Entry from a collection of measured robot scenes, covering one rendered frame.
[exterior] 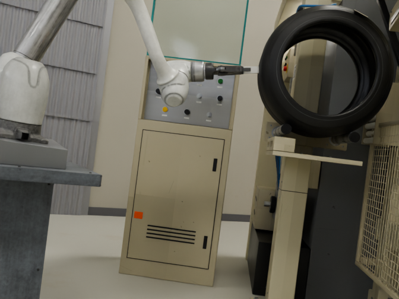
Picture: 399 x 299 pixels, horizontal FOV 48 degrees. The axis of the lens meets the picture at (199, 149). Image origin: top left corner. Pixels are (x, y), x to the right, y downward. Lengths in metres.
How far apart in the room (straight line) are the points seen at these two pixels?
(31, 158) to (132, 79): 3.15
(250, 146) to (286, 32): 3.37
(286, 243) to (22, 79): 1.44
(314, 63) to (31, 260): 1.56
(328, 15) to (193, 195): 1.22
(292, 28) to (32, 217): 1.24
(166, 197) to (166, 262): 0.37
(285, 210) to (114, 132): 2.59
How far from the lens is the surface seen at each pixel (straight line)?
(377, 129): 2.30
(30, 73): 1.63
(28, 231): 1.62
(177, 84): 1.85
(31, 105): 1.61
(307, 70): 2.33
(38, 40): 1.86
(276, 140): 1.91
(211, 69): 2.00
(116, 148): 4.55
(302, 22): 1.98
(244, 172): 5.21
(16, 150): 1.53
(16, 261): 1.64
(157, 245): 2.66
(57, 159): 1.55
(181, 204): 2.60
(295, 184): 2.29
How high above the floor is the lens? 0.77
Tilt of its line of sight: level
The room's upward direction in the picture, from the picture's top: 7 degrees clockwise
